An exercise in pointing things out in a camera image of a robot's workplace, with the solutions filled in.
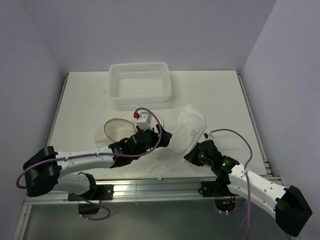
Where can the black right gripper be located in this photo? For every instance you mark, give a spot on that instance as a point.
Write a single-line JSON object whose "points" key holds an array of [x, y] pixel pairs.
{"points": [[191, 157]]}

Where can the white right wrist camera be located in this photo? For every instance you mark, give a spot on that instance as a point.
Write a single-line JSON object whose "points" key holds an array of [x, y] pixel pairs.
{"points": [[208, 135]]}

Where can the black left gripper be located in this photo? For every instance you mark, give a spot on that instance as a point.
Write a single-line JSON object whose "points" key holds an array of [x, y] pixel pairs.
{"points": [[154, 135]]}

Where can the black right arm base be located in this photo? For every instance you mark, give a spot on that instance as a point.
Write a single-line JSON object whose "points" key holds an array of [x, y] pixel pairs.
{"points": [[218, 189]]}

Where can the white bra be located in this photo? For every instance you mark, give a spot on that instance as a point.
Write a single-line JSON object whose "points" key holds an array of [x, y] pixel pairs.
{"points": [[190, 126]]}

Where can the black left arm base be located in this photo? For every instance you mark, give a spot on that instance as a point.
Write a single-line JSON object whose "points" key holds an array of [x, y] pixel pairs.
{"points": [[90, 203]]}

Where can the aluminium rail frame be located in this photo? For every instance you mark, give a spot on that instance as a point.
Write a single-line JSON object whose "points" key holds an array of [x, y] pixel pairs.
{"points": [[85, 106]]}

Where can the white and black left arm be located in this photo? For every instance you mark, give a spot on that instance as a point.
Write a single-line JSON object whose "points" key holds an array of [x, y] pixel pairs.
{"points": [[49, 170]]}

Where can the white perforated plastic basket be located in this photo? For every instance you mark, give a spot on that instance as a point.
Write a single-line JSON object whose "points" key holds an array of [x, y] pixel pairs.
{"points": [[139, 83]]}

